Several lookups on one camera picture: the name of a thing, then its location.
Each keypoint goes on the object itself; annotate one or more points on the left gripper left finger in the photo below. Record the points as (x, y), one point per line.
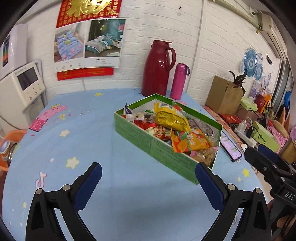
(42, 223)

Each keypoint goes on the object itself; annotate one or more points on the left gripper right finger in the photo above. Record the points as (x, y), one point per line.
(254, 222)

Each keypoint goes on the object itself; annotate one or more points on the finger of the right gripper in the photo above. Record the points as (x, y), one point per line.
(275, 158)
(271, 173)

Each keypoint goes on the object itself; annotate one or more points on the clear orange snack pack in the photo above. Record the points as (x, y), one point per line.
(206, 156)

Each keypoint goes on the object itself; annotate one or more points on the orange green snack packet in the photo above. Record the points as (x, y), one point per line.
(193, 140)

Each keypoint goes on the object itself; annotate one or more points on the white red text snack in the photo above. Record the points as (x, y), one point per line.
(159, 132)

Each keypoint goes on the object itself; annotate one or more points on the yellow crinkled snack bag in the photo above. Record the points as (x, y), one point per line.
(170, 117)

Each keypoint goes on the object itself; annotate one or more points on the person's right hand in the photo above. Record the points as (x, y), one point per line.
(278, 210)

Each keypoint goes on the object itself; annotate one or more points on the white power strip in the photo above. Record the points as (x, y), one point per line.
(245, 130)

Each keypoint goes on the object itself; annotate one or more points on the smartphone with pink screen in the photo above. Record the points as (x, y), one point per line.
(230, 148)

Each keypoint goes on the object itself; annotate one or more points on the plaid cloth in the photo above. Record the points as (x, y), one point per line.
(227, 129)

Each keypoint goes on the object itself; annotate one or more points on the brown cardboard box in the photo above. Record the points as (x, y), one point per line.
(224, 97)

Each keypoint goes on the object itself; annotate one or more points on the dark potted plant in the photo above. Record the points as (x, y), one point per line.
(239, 80)

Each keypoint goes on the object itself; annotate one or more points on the clear bag brown label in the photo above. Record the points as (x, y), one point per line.
(197, 123)

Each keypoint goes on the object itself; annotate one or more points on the blue paper fan decoration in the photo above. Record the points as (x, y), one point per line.
(252, 64)

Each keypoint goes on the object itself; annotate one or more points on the pink thermos bottle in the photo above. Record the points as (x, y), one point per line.
(181, 72)

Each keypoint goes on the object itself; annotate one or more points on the green cardboard box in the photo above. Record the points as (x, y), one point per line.
(181, 163)

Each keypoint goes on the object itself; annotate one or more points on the white air conditioner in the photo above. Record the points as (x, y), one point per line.
(271, 33)

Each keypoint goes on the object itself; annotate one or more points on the white water dispenser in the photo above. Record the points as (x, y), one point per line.
(21, 100)

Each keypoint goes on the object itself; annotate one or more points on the dark red thermos jug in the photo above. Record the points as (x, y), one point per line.
(161, 59)

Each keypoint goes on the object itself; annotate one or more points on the white wall water purifier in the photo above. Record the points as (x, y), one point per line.
(14, 50)

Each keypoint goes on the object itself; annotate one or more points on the bedding wall calendar poster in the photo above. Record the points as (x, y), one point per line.
(88, 39)

